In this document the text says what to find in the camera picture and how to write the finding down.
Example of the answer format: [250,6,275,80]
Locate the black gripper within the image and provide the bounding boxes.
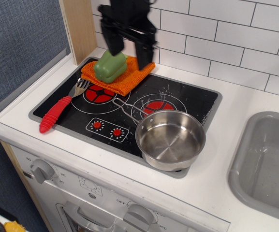
[98,0,157,70]

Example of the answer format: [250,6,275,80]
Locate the fork with red handle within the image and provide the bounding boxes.
[39,78,90,133]

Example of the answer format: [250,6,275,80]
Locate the orange folded cloth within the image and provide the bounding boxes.
[81,56,156,96]

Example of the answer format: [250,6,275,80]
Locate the grey sink basin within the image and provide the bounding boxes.
[228,112,279,219]

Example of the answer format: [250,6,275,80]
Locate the stainless steel saucepan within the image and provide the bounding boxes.
[112,98,206,171]

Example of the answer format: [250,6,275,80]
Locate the grey right oven knob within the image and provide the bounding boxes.
[123,204,155,232]

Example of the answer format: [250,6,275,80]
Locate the yellow object on floor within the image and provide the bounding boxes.
[3,221,26,232]

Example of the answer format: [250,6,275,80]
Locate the grey left oven knob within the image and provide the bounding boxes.
[30,159,55,184]

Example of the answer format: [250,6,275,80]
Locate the wooden side post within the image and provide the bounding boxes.
[59,0,97,65]

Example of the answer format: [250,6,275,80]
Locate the green toy bell pepper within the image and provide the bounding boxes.
[93,50,128,84]

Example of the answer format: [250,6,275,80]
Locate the grey oven knob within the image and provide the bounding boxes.
[123,204,155,232]
[30,159,55,184]

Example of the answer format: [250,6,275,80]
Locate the black toy stovetop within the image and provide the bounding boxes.
[28,57,223,179]

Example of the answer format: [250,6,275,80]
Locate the white toy oven front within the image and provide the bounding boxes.
[12,147,230,232]

